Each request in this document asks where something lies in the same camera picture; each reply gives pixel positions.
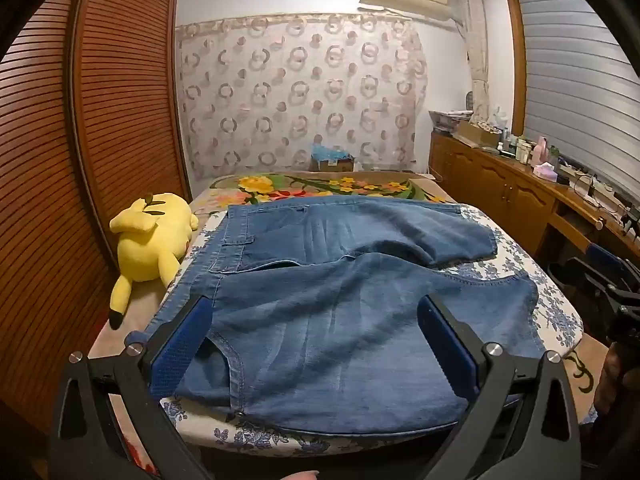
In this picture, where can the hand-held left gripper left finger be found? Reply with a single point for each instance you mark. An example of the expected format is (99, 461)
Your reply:
(180, 347)

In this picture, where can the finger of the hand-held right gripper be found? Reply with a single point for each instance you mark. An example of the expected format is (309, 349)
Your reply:
(602, 259)

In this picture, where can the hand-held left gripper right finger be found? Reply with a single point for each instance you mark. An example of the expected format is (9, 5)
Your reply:
(445, 352)

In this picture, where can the blue denim pants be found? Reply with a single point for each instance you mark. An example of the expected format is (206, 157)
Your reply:
(325, 335)

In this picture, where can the person's right hand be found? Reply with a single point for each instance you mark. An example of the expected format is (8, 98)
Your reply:
(609, 377)

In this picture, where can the person's left hand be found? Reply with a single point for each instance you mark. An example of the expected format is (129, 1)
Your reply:
(302, 475)

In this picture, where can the white power strip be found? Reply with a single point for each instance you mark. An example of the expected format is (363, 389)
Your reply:
(597, 190)

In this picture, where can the pink tissue box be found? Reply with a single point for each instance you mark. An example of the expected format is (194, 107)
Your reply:
(545, 171)

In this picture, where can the yellow plush toy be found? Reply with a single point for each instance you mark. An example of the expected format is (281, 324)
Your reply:
(145, 245)

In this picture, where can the pink bottle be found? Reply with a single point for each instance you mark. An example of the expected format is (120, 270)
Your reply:
(540, 150)

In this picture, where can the wooden cabinet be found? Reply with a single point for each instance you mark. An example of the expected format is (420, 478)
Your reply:
(495, 180)

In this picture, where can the white figurine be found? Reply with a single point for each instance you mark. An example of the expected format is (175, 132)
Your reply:
(501, 116)

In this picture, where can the open cardboard box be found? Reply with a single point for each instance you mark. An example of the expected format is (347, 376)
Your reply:
(477, 132)

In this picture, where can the grey window blind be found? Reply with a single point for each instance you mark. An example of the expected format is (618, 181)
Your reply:
(575, 75)

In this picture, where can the bed with floral sheet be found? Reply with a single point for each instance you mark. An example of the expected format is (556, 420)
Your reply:
(300, 185)

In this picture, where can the pile of papers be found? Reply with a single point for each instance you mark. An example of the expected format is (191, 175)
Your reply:
(450, 121)

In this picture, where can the cardboard box with blue cloth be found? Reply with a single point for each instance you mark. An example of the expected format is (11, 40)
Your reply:
(332, 157)

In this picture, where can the wooden slatted wardrobe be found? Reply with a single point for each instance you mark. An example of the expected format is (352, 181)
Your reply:
(50, 160)

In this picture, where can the narrow patterned curtain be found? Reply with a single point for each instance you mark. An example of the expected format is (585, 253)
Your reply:
(476, 45)

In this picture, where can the wooden window frame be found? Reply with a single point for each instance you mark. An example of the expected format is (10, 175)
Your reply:
(517, 60)

